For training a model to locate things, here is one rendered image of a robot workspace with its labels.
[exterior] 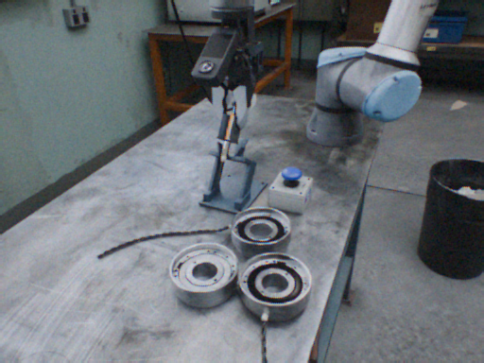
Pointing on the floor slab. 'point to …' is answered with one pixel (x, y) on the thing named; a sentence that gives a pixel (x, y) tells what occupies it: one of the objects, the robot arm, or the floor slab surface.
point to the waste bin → (454, 219)
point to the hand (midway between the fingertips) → (231, 123)
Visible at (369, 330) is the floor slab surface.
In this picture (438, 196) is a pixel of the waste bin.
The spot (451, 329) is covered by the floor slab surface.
